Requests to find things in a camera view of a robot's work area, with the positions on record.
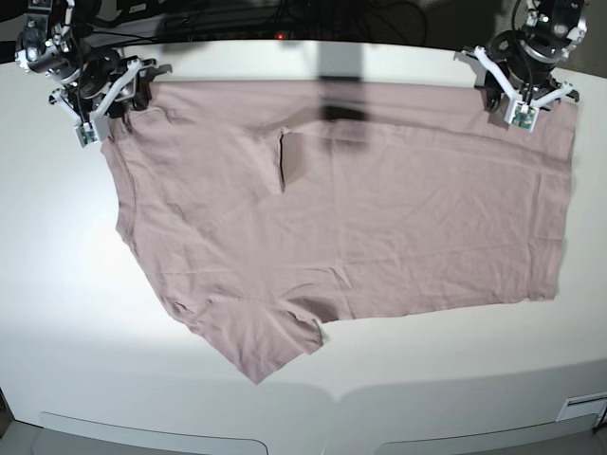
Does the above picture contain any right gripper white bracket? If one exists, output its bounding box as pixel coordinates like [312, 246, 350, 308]
[48, 57, 172, 145]

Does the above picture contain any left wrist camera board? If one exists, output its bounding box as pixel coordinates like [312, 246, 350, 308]
[511, 103, 537, 132]

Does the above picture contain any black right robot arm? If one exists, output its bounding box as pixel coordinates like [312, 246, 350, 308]
[15, 1, 172, 147]

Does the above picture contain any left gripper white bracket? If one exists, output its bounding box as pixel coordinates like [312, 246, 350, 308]
[456, 45, 579, 132]

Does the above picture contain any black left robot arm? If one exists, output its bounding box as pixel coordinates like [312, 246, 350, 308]
[455, 1, 588, 132]

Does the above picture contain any mauve T-shirt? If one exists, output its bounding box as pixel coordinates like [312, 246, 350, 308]
[101, 81, 578, 383]

